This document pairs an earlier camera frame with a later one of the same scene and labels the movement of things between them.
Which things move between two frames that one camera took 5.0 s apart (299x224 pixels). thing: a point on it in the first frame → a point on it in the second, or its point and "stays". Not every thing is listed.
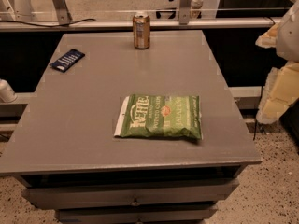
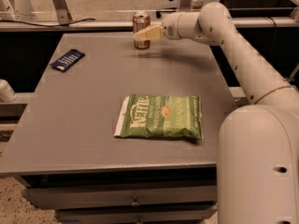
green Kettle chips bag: x=160 y=116 stays
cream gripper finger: x=268 y=39 → x=175 y=28
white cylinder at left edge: x=7 y=92 stays
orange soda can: x=141 y=31 stays
